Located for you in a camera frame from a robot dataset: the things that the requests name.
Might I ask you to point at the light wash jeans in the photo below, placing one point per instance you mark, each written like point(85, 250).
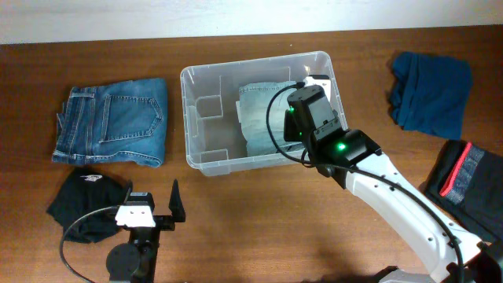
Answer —
point(254, 99)

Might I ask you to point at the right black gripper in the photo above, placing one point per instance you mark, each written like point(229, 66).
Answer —
point(287, 131)

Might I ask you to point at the folded dark blue shirt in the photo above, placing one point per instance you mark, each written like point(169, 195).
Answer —
point(430, 94)

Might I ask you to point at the black garment with red band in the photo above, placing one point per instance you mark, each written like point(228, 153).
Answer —
point(466, 182)

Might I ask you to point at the black shirt with white logo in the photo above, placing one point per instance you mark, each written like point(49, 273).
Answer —
point(82, 192)

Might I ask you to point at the folded blue denim jeans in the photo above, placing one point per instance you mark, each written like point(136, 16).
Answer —
point(119, 122)

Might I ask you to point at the clear plastic storage bin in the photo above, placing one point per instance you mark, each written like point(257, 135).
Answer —
point(214, 143)

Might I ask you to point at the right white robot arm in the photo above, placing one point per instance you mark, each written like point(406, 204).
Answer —
point(448, 251)

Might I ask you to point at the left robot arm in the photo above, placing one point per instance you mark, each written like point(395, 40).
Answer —
point(135, 260)

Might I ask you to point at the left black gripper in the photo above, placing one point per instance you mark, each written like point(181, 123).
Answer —
point(167, 222)

